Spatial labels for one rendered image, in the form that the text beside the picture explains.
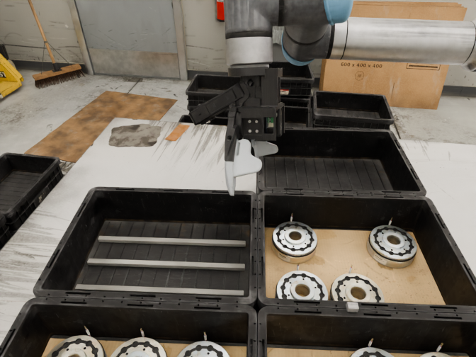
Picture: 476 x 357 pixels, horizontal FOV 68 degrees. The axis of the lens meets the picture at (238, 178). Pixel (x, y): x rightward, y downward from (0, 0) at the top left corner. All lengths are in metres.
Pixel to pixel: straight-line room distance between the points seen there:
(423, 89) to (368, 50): 2.84
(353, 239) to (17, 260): 0.89
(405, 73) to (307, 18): 2.92
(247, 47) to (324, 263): 0.50
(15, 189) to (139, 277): 1.26
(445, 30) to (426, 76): 2.78
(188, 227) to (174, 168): 0.44
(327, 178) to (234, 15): 0.63
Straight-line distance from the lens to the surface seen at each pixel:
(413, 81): 3.51
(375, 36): 0.72
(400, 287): 0.86
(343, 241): 0.90
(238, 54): 0.57
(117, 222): 0.96
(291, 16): 0.59
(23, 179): 2.05
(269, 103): 0.58
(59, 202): 1.28
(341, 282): 0.78
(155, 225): 0.92
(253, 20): 0.58
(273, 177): 1.05
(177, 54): 3.72
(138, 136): 1.51
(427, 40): 0.75
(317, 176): 1.07
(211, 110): 0.62
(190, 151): 1.39
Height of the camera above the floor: 1.48
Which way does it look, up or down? 39 degrees down
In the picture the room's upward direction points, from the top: straight up
